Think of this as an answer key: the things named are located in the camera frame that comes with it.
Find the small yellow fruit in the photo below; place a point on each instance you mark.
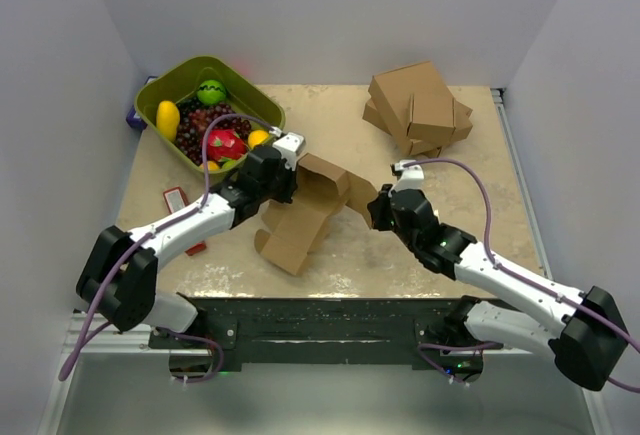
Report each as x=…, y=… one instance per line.
x=210, y=165

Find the blue box behind basket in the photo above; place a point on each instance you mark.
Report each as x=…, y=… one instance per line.
x=134, y=120

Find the yellow mango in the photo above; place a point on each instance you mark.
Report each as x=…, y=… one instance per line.
x=167, y=120

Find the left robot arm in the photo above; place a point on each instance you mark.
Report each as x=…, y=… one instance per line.
x=120, y=276

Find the green plastic basket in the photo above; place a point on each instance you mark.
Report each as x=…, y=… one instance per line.
x=180, y=83

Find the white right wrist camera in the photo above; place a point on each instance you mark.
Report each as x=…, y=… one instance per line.
x=409, y=175

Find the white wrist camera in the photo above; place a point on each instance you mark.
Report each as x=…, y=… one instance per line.
x=409, y=175
x=290, y=144

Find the red dragon fruit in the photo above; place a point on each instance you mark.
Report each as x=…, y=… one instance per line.
x=224, y=145

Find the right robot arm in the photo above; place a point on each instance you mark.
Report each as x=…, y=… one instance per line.
x=583, y=332

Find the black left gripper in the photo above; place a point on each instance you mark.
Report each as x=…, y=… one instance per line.
x=290, y=182

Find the orange fruit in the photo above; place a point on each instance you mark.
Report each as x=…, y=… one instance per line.
x=256, y=138

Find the dark purple grape bunch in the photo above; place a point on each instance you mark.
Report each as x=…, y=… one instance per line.
x=195, y=119

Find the green apple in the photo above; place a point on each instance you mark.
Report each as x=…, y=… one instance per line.
x=211, y=92

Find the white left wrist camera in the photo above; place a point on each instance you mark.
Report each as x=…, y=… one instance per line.
x=290, y=144

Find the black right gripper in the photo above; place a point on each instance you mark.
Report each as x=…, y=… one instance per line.
x=378, y=207

